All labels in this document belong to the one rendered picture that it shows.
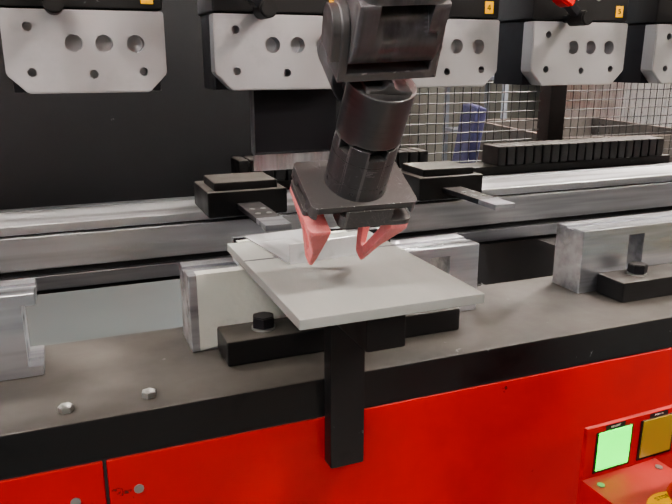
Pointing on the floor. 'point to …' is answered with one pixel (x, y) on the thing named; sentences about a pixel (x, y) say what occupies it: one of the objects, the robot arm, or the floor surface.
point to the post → (551, 112)
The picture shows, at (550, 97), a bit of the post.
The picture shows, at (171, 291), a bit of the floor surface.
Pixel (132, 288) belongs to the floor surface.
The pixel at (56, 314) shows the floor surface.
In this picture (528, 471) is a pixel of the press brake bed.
